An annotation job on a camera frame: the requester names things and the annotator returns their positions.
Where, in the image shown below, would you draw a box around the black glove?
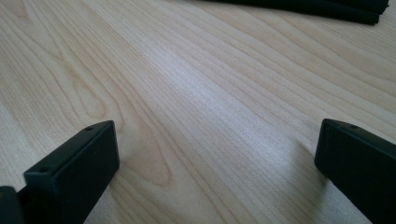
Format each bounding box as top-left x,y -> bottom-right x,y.
199,0 -> 381,26

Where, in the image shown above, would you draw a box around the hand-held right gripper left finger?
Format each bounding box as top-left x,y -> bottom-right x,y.
18,119 -> 120,224

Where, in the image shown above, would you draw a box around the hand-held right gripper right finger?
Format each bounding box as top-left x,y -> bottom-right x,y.
314,118 -> 396,224

